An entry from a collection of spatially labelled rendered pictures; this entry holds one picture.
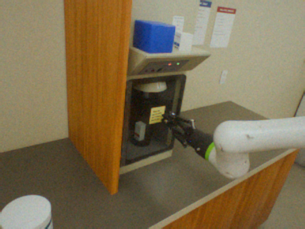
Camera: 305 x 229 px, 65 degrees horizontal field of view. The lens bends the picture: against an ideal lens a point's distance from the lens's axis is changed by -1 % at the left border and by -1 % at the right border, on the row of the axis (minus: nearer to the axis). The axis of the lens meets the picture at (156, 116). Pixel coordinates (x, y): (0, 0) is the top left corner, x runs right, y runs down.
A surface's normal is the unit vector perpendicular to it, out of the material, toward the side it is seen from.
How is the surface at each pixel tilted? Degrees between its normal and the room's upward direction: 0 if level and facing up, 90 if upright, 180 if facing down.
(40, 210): 0
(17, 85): 90
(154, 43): 90
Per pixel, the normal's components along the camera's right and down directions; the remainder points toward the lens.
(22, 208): 0.13, -0.89
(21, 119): 0.60, 0.42
